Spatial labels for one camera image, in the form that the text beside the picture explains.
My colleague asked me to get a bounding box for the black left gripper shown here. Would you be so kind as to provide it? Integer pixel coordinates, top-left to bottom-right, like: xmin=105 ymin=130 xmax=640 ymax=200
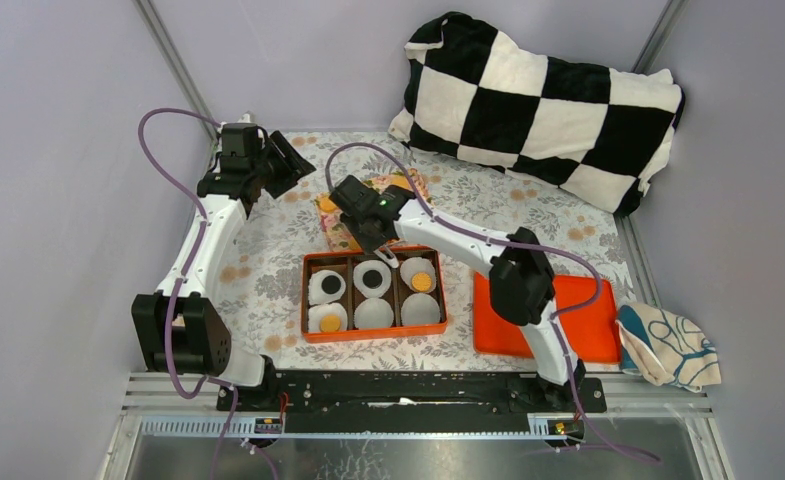
xmin=248 ymin=131 xmax=314 ymax=200

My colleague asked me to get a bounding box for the black cookie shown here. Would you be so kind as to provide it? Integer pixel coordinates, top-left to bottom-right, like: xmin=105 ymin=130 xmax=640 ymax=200
xmin=320 ymin=274 xmax=343 ymax=295
xmin=362 ymin=269 xmax=384 ymax=289

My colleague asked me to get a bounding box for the floral cookie tray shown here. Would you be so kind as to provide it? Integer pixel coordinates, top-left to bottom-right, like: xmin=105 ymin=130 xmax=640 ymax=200
xmin=313 ymin=168 xmax=432 ymax=252

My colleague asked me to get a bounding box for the orange cookie cup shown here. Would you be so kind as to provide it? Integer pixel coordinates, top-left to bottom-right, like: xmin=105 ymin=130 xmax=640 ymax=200
xmin=410 ymin=272 xmax=434 ymax=293
xmin=319 ymin=314 xmax=342 ymax=333

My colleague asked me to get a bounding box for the orange cookie box base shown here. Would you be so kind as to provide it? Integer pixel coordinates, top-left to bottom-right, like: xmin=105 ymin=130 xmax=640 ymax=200
xmin=301 ymin=246 xmax=448 ymax=343

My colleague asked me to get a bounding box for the orange box lid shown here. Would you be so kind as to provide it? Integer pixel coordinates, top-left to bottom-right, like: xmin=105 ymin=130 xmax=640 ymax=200
xmin=473 ymin=273 xmax=621 ymax=365

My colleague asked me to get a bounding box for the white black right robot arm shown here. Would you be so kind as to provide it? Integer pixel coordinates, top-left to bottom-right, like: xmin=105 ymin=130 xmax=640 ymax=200
xmin=330 ymin=175 xmax=585 ymax=412

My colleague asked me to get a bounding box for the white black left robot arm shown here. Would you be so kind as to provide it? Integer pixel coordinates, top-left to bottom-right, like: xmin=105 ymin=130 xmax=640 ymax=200
xmin=131 ymin=122 xmax=316 ymax=411

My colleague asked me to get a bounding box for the white paper cup back middle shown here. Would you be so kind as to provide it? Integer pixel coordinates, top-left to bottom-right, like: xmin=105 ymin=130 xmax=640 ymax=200
xmin=352 ymin=260 xmax=392 ymax=298

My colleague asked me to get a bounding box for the white paper cup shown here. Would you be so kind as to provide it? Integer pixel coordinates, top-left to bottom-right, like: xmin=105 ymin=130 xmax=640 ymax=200
xmin=307 ymin=302 xmax=348 ymax=333
xmin=399 ymin=257 xmax=437 ymax=293
xmin=400 ymin=293 xmax=441 ymax=327
xmin=352 ymin=260 xmax=392 ymax=298
xmin=354 ymin=298 xmax=394 ymax=330
xmin=307 ymin=269 xmax=346 ymax=306

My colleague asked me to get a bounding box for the white paper cup back right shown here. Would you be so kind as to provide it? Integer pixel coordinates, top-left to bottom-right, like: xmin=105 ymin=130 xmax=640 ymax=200
xmin=399 ymin=257 xmax=437 ymax=293

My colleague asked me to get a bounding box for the white paper cup front middle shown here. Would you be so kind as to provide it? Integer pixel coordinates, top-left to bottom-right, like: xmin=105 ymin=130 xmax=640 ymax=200
xmin=354 ymin=298 xmax=394 ymax=330

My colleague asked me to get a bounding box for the white paper cup front right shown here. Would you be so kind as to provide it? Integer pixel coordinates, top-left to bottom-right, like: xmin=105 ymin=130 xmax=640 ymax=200
xmin=400 ymin=293 xmax=441 ymax=327

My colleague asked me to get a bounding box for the orange round cookie on tray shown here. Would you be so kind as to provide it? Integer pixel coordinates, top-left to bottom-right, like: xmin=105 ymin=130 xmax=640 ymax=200
xmin=319 ymin=197 xmax=338 ymax=213

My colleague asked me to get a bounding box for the white paper cup back left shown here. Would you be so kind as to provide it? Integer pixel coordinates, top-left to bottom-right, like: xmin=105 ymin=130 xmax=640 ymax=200
xmin=307 ymin=269 xmax=346 ymax=306

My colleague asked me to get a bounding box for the white paper cup front left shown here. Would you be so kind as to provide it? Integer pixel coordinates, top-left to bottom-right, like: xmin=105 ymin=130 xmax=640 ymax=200
xmin=307 ymin=302 xmax=348 ymax=333

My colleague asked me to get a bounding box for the floral table mat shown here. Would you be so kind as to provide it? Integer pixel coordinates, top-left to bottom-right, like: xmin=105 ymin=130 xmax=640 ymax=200
xmin=214 ymin=132 xmax=635 ymax=371

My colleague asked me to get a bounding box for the black white checkered blanket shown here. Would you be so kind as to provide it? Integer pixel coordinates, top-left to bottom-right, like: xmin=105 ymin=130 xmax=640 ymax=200
xmin=389 ymin=12 xmax=685 ymax=216

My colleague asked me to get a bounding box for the beige blue patterned cloth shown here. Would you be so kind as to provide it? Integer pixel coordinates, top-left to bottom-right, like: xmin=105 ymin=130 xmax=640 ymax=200
xmin=616 ymin=303 xmax=722 ymax=393

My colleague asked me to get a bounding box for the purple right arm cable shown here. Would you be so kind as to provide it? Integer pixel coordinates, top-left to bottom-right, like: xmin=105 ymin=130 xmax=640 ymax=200
xmin=324 ymin=142 xmax=664 ymax=468

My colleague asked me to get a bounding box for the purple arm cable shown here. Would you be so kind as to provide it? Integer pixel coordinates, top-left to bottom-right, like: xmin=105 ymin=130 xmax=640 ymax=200
xmin=137 ymin=107 xmax=281 ymax=480
xmin=324 ymin=142 xmax=664 ymax=468

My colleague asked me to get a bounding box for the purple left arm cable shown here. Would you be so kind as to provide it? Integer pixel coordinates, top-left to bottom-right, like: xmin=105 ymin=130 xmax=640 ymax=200
xmin=137 ymin=107 xmax=281 ymax=480

